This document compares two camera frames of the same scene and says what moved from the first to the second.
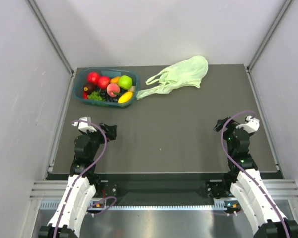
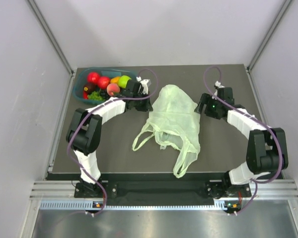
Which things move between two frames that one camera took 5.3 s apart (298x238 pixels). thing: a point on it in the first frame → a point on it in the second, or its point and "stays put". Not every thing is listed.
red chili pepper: x=85 y=94 stays put
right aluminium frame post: x=278 y=19 stays put
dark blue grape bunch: x=104 y=95 stays put
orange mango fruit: x=114 y=80 stays put
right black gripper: x=221 y=124 → x=206 y=99
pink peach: x=112 y=88 stays put
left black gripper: x=110 y=131 → x=146 y=107
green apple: x=125 y=82 stays put
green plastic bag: x=190 y=71 → x=174 y=122
